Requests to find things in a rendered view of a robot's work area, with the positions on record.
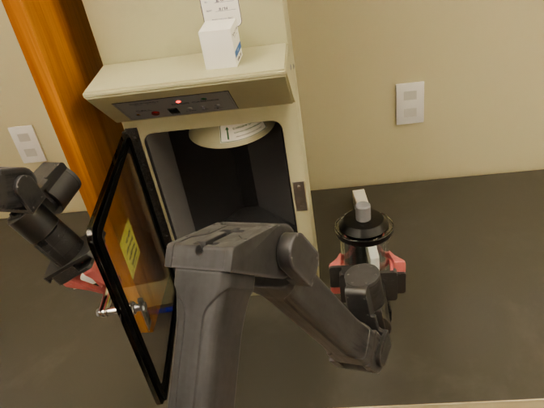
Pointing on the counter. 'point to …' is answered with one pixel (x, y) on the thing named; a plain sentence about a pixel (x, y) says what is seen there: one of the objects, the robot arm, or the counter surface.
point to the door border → (114, 282)
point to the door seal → (116, 272)
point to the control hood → (196, 80)
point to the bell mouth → (230, 134)
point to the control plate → (177, 105)
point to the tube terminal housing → (112, 29)
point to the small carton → (220, 44)
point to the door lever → (105, 306)
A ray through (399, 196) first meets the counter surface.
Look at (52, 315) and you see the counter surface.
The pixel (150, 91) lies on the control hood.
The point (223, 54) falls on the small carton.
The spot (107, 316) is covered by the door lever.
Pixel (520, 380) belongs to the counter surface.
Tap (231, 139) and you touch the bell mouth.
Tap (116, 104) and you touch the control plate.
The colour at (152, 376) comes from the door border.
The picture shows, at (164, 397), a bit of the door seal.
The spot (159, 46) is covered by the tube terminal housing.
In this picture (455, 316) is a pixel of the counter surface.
